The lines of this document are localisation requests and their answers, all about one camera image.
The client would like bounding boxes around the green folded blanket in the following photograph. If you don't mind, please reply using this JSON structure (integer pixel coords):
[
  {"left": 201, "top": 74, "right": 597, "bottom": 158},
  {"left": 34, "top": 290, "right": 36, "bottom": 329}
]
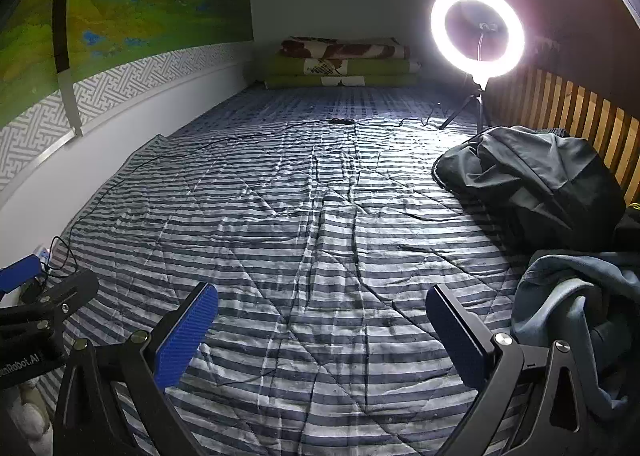
[{"left": 264, "top": 73, "right": 418, "bottom": 89}]

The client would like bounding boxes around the black white hanging strap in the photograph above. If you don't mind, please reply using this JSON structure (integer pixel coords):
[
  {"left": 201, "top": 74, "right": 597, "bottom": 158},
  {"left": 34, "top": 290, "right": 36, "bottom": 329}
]
[{"left": 52, "top": 0, "right": 83, "bottom": 137}]

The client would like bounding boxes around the black tripod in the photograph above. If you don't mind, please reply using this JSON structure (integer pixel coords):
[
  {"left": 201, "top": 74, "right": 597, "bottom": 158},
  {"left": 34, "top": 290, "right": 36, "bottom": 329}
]
[{"left": 440, "top": 73, "right": 493, "bottom": 132}]

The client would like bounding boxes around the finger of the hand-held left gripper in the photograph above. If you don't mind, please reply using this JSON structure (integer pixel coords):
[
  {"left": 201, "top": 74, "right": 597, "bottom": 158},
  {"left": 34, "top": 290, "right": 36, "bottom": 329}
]
[
  {"left": 27, "top": 269, "right": 99, "bottom": 332},
  {"left": 0, "top": 255, "right": 42, "bottom": 294}
]

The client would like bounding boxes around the striped blanket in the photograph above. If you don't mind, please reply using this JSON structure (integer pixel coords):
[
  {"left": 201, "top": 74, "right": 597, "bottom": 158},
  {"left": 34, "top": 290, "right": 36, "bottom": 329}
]
[{"left": 30, "top": 83, "right": 551, "bottom": 456}]

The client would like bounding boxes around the black jacket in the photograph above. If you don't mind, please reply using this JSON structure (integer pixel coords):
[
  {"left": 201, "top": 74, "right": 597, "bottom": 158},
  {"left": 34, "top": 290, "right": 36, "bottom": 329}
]
[{"left": 432, "top": 126, "right": 628, "bottom": 257}]

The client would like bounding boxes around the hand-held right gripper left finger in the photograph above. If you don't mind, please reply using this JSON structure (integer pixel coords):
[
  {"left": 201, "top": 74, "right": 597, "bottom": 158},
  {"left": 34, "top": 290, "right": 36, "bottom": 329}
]
[{"left": 52, "top": 281, "right": 221, "bottom": 456}]

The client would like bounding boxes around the thin black cable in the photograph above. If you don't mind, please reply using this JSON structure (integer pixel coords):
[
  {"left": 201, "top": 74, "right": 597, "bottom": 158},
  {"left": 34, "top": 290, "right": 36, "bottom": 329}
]
[{"left": 47, "top": 103, "right": 443, "bottom": 282}]

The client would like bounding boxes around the brown floral folded blanket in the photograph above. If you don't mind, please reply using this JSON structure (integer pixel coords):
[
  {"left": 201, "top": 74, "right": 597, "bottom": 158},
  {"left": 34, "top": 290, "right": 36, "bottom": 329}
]
[{"left": 280, "top": 37, "right": 411, "bottom": 61}]

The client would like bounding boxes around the wooden slat bed rail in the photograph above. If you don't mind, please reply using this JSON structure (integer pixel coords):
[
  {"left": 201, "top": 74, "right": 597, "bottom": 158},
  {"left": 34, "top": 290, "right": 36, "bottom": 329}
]
[{"left": 487, "top": 63, "right": 640, "bottom": 207}]

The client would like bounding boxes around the white fluffy object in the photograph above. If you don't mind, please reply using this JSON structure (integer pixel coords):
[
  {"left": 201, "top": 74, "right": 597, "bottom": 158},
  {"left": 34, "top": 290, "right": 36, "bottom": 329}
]
[{"left": 10, "top": 378, "right": 53, "bottom": 456}]

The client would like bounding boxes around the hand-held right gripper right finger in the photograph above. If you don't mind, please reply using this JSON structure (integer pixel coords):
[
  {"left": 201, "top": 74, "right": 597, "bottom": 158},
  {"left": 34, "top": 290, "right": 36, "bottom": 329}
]
[{"left": 426, "top": 283, "right": 591, "bottom": 456}]

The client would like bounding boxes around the black yellow patterned garment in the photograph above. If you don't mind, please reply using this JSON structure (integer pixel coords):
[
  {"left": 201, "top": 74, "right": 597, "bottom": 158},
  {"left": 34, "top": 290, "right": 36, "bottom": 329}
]
[{"left": 612, "top": 201, "right": 640, "bottom": 257}]

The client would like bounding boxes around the grey blue sweatshirt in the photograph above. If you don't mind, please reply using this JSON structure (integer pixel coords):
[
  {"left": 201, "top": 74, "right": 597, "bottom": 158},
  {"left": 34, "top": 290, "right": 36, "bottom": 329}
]
[{"left": 510, "top": 251, "right": 640, "bottom": 424}]

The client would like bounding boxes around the white ring light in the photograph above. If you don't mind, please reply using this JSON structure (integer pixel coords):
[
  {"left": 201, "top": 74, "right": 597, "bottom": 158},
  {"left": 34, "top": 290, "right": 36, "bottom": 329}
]
[{"left": 430, "top": 0, "right": 526, "bottom": 82}]

